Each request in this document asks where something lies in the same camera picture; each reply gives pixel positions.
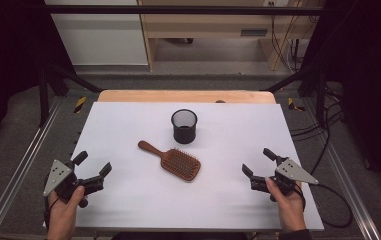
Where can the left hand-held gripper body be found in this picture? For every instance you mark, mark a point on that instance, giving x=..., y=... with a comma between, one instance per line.
x=58, y=173

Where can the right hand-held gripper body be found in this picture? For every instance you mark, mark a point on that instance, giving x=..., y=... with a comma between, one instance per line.
x=293, y=171

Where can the brown wooden hairbrush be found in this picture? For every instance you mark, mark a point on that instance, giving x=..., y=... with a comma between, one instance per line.
x=179, y=163

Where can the person's right hand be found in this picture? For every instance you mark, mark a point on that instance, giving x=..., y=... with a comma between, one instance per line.
x=291, y=210

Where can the person's left hand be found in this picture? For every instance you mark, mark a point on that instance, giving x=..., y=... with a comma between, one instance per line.
x=61, y=216

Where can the white table cover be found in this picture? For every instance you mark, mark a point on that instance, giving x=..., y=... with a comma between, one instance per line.
x=228, y=200

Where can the black mesh pen holder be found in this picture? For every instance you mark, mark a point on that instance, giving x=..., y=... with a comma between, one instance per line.
x=184, y=135

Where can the black curtain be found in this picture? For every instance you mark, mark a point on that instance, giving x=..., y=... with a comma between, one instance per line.
x=371, y=83
x=8, y=66

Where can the white cabinet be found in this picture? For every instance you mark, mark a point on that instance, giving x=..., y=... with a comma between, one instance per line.
x=101, y=40

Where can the black chair castor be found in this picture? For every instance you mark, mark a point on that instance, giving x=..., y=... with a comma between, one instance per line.
x=189, y=40

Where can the light wooden desk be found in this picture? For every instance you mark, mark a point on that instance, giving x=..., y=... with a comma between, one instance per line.
x=204, y=25

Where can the aluminium floor rail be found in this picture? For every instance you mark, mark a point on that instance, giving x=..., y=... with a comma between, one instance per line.
x=14, y=180
x=348, y=186

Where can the black frame post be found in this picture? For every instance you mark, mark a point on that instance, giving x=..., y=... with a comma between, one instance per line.
x=320, y=100
x=43, y=100

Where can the black diagonal frame brace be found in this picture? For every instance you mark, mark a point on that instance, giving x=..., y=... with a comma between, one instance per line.
x=78, y=79
x=288, y=80

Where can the black horizontal frame bar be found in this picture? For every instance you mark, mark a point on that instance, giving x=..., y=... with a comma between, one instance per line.
x=178, y=9

